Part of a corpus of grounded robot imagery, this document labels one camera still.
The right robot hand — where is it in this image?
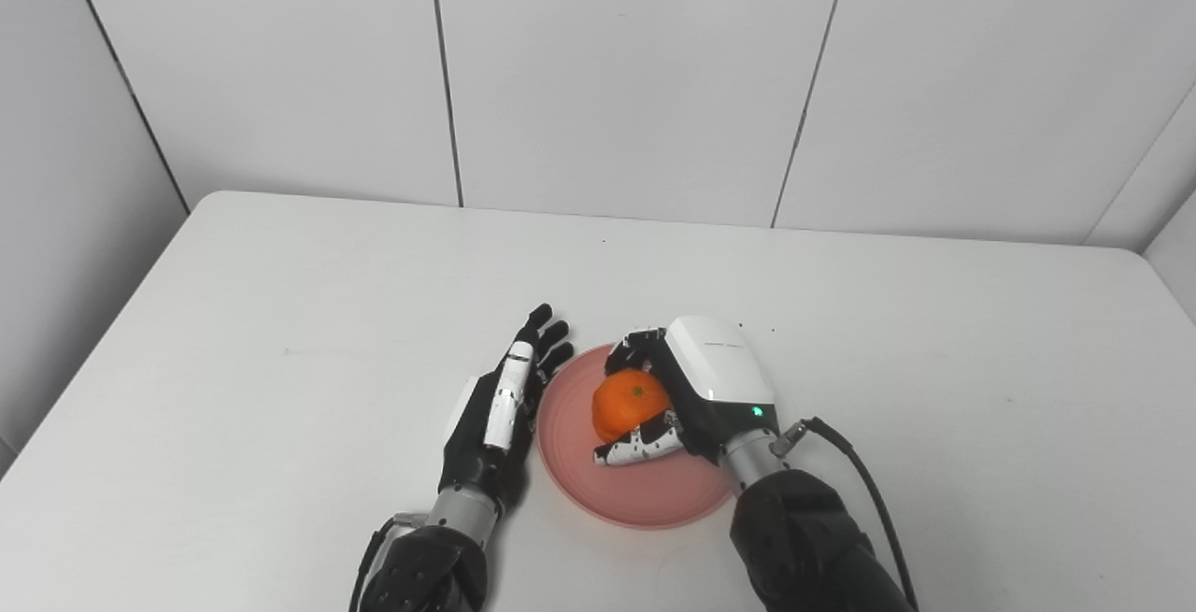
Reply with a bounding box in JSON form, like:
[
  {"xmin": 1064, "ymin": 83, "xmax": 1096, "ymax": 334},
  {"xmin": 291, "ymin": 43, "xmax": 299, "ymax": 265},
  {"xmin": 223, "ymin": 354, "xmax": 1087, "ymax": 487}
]
[{"xmin": 593, "ymin": 315, "xmax": 778, "ymax": 467}]

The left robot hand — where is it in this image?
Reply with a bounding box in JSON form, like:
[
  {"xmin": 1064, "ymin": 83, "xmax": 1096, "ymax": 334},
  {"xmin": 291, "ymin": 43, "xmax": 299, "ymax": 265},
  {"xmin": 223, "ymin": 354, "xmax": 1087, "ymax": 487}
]
[{"xmin": 437, "ymin": 303, "xmax": 576, "ymax": 512}]

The orange fruit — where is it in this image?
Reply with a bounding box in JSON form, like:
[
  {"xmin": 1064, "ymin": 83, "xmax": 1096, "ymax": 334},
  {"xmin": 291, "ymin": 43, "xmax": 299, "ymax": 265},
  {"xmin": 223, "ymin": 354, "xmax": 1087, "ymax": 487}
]
[{"xmin": 591, "ymin": 369, "xmax": 674, "ymax": 445}]

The pink plate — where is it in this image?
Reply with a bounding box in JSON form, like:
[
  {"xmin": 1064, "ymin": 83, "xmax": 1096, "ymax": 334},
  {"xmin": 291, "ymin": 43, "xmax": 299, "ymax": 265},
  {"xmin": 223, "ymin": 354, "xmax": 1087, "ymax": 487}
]
[{"xmin": 536, "ymin": 343, "xmax": 737, "ymax": 531}]

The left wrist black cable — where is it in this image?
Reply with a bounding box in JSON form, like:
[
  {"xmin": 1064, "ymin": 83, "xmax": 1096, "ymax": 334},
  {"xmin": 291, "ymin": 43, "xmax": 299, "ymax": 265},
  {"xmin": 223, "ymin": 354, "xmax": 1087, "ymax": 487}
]
[{"xmin": 349, "ymin": 513, "xmax": 429, "ymax": 612}]

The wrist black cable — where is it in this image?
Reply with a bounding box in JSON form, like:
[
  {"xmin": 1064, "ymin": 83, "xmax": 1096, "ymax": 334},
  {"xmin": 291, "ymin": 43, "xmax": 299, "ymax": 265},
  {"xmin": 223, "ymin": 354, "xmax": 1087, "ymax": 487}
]
[
  {"xmin": 349, "ymin": 513, "xmax": 429, "ymax": 612},
  {"xmin": 770, "ymin": 417, "xmax": 922, "ymax": 612}
]

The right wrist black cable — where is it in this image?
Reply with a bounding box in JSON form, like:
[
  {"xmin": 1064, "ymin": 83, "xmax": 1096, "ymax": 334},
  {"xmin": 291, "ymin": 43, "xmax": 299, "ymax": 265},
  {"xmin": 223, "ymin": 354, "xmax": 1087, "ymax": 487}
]
[{"xmin": 770, "ymin": 417, "xmax": 922, "ymax": 612}]

